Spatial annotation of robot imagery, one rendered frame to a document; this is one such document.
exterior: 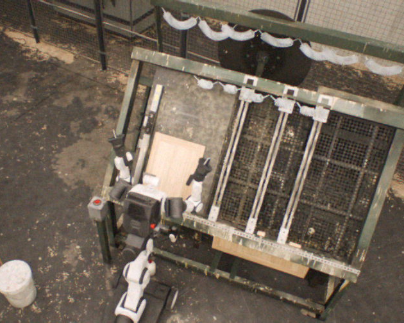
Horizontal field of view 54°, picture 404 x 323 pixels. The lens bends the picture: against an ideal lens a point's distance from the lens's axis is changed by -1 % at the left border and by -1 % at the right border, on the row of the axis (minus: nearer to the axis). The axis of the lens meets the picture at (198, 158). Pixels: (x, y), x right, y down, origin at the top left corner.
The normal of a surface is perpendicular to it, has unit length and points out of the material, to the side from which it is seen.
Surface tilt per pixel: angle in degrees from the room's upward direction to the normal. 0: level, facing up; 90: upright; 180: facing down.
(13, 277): 0
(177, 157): 52
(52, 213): 0
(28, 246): 0
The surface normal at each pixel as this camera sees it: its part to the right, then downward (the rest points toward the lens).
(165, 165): -0.22, 0.09
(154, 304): 0.07, -0.70
